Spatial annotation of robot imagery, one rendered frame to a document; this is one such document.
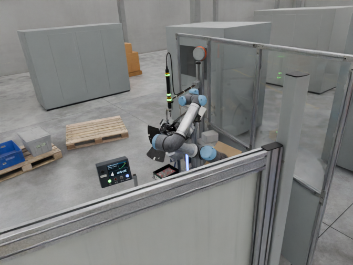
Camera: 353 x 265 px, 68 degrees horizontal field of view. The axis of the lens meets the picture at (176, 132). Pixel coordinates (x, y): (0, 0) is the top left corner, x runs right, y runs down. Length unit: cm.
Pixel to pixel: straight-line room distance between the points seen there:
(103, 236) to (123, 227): 5
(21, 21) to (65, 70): 676
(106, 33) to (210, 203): 763
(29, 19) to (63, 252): 1391
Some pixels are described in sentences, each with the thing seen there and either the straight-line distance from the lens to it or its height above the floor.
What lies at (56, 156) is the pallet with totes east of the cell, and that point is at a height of 6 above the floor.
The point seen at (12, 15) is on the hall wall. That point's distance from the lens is 1432.
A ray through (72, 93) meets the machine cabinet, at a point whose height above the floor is 33.
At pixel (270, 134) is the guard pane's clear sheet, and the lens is 258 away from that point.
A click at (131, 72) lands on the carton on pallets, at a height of 14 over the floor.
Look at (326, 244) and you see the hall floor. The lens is 344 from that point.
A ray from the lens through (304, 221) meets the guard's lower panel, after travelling 264.
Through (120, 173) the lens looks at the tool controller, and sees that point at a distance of 226.
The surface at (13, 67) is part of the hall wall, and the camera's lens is 1440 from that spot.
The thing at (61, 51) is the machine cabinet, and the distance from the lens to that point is 782.
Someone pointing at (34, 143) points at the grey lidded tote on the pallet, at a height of 40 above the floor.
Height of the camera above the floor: 237
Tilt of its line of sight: 26 degrees down
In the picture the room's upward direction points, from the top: 3 degrees counter-clockwise
